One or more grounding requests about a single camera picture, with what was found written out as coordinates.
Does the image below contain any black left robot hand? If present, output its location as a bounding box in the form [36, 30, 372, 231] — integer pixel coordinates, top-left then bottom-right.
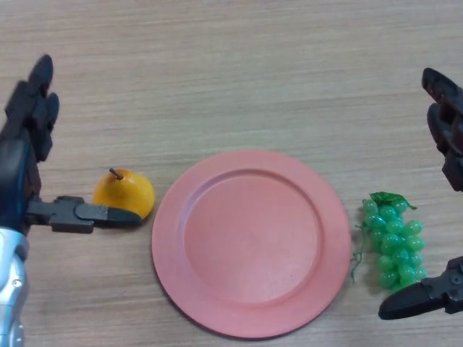
[0, 53, 143, 238]

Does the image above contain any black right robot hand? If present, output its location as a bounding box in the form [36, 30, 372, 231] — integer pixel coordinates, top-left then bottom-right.
[378, 67, 463, 320]

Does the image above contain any yellow pear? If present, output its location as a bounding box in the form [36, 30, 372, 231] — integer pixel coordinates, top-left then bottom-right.
[92, 168, 156, 220]

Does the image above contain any pink round plate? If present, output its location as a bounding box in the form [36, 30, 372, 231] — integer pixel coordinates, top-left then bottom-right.
[151, 150, 352, 340]

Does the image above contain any green grape bunch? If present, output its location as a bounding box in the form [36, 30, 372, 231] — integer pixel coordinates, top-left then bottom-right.
[349, 192, 428, 293]

